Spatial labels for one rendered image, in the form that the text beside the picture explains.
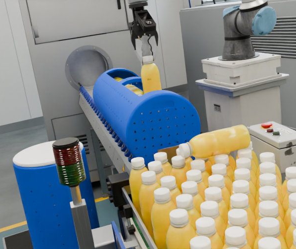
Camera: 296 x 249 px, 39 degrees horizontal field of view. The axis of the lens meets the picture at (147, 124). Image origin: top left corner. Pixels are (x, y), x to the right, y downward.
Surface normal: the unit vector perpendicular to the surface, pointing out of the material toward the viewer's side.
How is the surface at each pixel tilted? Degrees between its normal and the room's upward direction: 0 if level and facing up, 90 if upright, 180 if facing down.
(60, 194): 90
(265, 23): 99
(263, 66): 90
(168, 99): 90
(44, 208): 90
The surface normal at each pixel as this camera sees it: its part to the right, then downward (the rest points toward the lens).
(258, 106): 0.40, 0.20
